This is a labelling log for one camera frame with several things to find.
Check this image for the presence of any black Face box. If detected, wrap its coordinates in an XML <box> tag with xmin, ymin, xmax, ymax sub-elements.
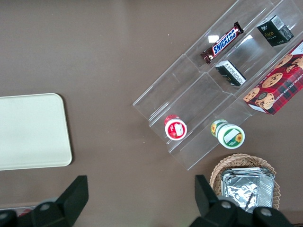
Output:
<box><xmin>257</xmin><ymin>15</ymin><xmax>294</xmax><ymax>47</ymax></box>

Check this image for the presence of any small black printed box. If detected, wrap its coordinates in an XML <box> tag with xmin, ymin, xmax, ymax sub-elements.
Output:
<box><xmin>215</xmin><ymin>60</ymin><xmax>247</xmax><ymax>87</ymax></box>

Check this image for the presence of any aluminium foil container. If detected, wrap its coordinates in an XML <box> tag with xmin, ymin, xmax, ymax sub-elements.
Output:
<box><xmin>220</xmin><ymin>167</ymin><xmax>276</xmax><ymax>213</ymax></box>

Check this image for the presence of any cream rectangular tray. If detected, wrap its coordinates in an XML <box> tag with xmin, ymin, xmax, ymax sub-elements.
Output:
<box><xmin>0</xmin><ymin>93</ymin><xmax>73</xmax><ymax>171</ymax></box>

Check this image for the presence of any red strawberry lidded cup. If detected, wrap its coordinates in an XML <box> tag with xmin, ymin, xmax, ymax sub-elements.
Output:
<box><xmin>164</xmin><ymin>113</ymin><xmax>188</xmax><ymax>141</ymax></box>

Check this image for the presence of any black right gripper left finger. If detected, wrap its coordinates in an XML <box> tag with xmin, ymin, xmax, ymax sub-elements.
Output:
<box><xmin>0</xmin><ymin>175</ymin><xmax>89</xmax><ymax>227</ymax></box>

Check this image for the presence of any clear acrylic tiered shelf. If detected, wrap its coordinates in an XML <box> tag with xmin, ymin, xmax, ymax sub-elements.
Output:
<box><xmin>132</xmin><ymin>0</ymin><xmax>303</xmax><ymax>171</ymax></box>

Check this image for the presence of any Snickers chocolate bar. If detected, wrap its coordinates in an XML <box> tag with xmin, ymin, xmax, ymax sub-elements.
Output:
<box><xmin>200</xmin><ymin>21</ymin><xmax>244</xmax><ymax>65</ymax></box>

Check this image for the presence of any woven wicker basket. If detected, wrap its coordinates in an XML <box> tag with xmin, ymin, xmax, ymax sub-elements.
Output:
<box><xmin>209</xmin><ymin>153</ymin><xmax>281</xmax><ymax>211</ymax></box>

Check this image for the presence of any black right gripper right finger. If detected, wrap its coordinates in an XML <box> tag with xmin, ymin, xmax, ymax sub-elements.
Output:
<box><xmin>189</xmin><ymin>175</ymin><xmax>294</xmax><ymax>227</ymax></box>

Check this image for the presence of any red chocolate chip cookie box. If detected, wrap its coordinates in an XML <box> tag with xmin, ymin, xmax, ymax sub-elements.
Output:
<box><xmin>243</xmin><ymin>39</ymin><xmax>303</xmax><ymax>116</ymax></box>

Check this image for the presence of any green sunflower lidded cup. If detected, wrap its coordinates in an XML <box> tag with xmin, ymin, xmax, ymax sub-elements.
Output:
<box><xmin>210</xmin><ymin>119</ymin><xmax>245</xmax><ymax>149</ymax></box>

